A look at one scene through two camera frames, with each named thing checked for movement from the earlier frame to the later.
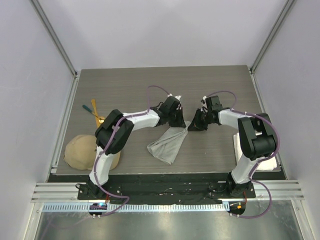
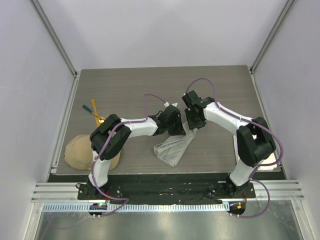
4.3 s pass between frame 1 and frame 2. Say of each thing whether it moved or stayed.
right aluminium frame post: stayed
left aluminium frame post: stayed
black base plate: stayed
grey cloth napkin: moved
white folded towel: stayed
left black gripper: moved
